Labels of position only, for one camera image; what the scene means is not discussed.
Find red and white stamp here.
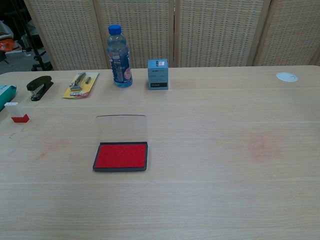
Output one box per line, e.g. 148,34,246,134
4,101,30,124

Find small blue cardboard box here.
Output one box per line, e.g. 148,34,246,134
146,58,170,91

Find red ink pad clear lid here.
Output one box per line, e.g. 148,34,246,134
92,114,149,173

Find water bottle with blue cap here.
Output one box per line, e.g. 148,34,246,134
107,23,134,89

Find razor in yellow blister pack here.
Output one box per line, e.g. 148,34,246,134
61,71,100,100

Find wooden rattan folding screen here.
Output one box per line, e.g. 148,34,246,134
23,0,320,72

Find black stapler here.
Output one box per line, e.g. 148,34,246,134
26,75,55,102

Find white round grommet cover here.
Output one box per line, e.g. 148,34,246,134
275,71,299,83

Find black tripod stand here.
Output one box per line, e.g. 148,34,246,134
11,0,54,72

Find teal wet wipes pack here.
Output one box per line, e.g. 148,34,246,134
0,84,18,112

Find orange background object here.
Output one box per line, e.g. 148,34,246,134
0,38,16,53

